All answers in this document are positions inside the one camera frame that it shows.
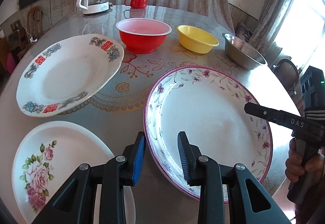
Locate red plastic bowl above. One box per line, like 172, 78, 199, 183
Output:
116, 18, 172, 54

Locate yellow plastic bowl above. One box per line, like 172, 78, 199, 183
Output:
176, 25, 219, 54

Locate dark wooden chair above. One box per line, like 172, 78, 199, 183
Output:
272, 58, 299, 97

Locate red mug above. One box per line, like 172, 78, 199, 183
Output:
124, 0, 147, 9

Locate right hand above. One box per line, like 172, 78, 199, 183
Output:
285, 138, 324, 184

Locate side window curtain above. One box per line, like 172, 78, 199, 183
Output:
249, 0, 294, 55

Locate white plate pink roses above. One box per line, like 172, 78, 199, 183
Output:
12, 121, 115, 223

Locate white plate red characters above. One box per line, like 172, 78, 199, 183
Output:
16, 34, 125, 118

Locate stainless steel bowl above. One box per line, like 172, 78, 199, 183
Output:
222, 33, 267, 70

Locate white plate purple floral rim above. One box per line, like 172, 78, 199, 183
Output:
144, 66, 273, 199

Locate small wooden chair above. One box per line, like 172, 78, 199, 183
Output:
27, 6, 43, 38

